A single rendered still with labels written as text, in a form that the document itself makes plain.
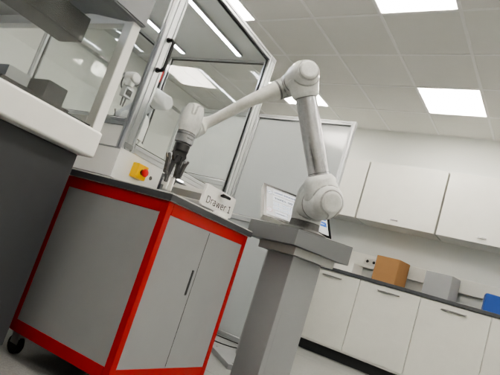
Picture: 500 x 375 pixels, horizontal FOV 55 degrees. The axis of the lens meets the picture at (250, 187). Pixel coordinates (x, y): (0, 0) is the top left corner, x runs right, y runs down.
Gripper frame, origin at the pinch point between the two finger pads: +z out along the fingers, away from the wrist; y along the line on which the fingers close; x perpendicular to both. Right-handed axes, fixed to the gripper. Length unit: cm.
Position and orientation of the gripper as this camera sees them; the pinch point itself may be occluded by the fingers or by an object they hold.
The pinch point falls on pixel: (168, 183)
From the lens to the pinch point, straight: 230.5
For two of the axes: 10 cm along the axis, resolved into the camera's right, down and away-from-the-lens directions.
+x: -6.9, -0.9, 7.2
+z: -3.0, 9.4, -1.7
